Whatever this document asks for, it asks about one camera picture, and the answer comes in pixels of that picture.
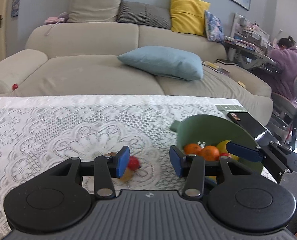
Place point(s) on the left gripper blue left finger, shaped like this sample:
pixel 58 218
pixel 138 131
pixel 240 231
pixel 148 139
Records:
pixel 107 167

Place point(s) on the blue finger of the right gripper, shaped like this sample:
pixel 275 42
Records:
pixel 263 154

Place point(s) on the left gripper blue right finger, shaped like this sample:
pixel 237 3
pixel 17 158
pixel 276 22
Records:
pixel 190 167

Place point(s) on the orange mandarin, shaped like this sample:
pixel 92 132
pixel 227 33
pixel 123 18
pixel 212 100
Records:
pixel 192 149
pixel 209 153

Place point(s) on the brown kiwi fruit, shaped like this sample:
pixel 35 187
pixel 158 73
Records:
pixel 127 175

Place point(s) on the red tomato front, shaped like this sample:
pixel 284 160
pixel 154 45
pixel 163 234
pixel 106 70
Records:
pixel 134 163

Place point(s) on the green plastic colander bowl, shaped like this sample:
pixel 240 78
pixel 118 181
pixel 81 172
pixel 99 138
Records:
pixel 211 130

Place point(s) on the black notebook with pen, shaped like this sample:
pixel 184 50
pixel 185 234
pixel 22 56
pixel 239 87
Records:
pixel 249 124

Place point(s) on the grey office chair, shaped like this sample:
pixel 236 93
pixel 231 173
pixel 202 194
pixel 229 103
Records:
pixel 286 107

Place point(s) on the white lace tablecloth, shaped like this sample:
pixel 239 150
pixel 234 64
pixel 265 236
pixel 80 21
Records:
pixel 37 133

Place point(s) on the person in purple robe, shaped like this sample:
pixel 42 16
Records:
pixel 286 59

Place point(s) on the light blue pillow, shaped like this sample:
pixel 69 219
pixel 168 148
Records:
pixel 165 61

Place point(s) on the cluttered desk with books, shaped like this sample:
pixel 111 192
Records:
pixel 247 45

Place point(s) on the beige sofa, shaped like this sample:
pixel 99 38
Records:
pixel 81 59

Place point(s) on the small red ball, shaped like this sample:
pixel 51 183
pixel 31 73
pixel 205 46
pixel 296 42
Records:
pixel 15 86

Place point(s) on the blue patterned pillow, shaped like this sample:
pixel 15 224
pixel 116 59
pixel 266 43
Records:
pixel 214 28

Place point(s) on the yellow pillow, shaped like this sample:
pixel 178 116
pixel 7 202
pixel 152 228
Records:
pixel 187 16

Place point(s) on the grey back cushion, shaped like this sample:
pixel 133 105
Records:
pixel 144 14

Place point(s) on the pink item on sofa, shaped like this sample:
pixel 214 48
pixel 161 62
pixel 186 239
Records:
pixel 62 18

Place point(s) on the beige back cushion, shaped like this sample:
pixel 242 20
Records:
pixel 93 10

